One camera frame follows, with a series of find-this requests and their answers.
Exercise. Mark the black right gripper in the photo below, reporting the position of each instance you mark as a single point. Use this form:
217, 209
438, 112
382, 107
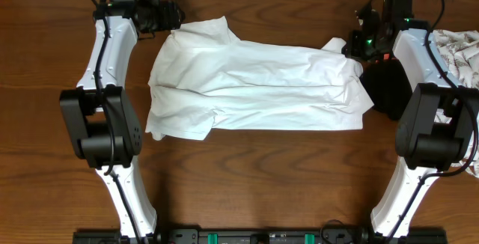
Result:
351, 49

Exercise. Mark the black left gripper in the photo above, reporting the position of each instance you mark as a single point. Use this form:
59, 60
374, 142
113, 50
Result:
167, 21

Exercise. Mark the white t-shirt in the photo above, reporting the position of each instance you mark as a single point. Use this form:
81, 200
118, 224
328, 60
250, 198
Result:
205, 77

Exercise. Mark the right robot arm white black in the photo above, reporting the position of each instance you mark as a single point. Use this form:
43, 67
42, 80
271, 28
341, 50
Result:
437, 115

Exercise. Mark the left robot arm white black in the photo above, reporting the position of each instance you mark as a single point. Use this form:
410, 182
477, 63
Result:
103, 127

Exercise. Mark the red garment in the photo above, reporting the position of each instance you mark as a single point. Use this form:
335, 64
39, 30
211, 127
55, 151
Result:
386, 57

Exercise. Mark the black garment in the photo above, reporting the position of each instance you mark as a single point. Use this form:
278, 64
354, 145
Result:
387, 85

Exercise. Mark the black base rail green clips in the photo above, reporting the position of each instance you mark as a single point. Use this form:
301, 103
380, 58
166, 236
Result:
331, 233

